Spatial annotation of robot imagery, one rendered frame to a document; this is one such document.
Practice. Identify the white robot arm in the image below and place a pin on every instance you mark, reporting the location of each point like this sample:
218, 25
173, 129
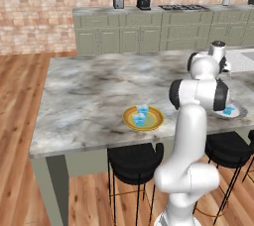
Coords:
191, 127

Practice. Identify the blue yogurt container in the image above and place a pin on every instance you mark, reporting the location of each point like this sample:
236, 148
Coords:
143, 108
139, 119
229, 110

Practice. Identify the yellow plate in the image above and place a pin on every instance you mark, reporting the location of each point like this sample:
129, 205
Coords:
152, 122

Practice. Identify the grey plate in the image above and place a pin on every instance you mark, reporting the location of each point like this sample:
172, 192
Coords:
239, 112

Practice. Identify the green lower cupboard run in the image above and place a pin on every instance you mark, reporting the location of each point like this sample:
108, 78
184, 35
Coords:
132, 35

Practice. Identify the black bar stool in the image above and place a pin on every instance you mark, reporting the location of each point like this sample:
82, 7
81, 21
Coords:
134, 164
251, 137
228, 149

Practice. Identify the black coffee machine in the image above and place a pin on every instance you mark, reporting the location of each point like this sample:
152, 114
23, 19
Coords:
144, 0

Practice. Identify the black hob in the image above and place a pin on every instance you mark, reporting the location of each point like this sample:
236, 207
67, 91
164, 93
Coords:
183, 7

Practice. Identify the green kitchen island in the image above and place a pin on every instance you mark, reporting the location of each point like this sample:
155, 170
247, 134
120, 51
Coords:
49, 183

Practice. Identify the grey sink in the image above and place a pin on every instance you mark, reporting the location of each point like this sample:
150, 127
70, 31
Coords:
248, 55

